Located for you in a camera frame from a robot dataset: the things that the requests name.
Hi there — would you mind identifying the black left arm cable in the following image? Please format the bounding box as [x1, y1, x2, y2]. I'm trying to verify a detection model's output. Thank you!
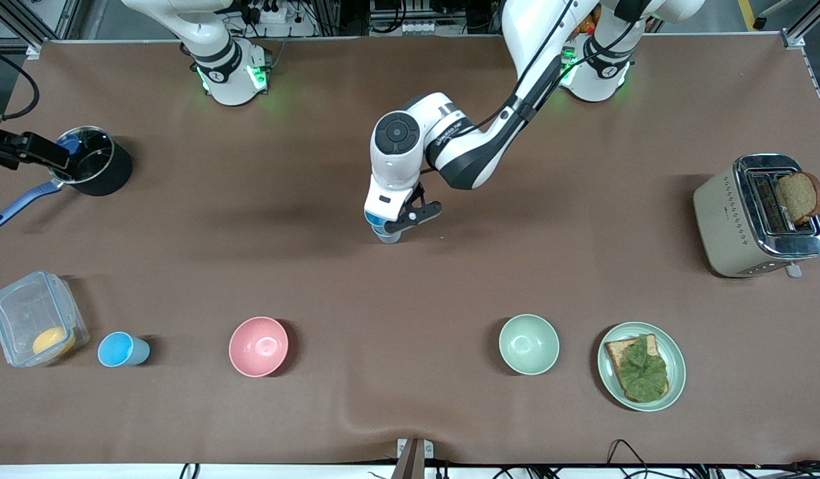
[420, 0, 650, 177]

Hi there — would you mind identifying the pale green bowl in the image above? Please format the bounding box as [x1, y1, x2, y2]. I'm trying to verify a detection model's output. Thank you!
[499, 314, 560, 376]

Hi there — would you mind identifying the clear plastic food container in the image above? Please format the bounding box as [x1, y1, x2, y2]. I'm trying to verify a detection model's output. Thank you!
[0, 269, 90, 369]

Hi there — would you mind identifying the pale green plate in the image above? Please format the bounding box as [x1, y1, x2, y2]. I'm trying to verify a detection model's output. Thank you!
[597, 322, 687, 412]

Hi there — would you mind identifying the brown table cloth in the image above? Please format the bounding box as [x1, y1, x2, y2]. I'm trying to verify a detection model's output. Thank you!
[0, 33, 820, 466]

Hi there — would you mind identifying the dark brown bread slice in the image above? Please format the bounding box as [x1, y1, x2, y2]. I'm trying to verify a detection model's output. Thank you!
[775, 172, 820, 225]

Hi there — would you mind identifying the glass lid with blue knob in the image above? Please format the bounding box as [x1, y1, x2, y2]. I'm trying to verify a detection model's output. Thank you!
[48, 126, 114, 185]

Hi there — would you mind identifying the metal table clamp bracket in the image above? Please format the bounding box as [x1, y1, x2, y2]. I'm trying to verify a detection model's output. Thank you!
[391, 437, 435, 479]

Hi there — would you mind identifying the green lettuce leaf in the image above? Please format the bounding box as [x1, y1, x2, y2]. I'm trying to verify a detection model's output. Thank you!
[615, 335, 670, 402]

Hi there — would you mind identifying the yellow round food piece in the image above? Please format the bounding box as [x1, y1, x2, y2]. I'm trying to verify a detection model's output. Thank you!
[32, 326, 77, 358]

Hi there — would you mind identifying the white power strip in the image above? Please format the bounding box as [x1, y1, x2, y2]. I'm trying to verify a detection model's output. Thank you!
[370, 20, 439, 36]
[247, 0, 298, 25]

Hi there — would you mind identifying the beige and chrome toaster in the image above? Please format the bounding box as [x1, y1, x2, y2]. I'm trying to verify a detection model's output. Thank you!
[693, 154, 820, 279]

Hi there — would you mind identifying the aluminium frame profile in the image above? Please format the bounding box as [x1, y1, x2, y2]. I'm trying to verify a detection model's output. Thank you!
[0, 0, 85, 59]
[743, 0, 820, 51]

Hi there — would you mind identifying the black cable loop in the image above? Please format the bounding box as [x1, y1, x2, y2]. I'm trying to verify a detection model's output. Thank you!
[606, 439, 652, 479]

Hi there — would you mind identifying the black saucepan with blue handle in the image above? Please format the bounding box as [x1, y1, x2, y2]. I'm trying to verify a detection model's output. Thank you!
[0, 126, 134, 229]

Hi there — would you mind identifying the pink bowl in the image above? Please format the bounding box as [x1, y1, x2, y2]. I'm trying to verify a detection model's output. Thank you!
[228, 316, 290, 378]

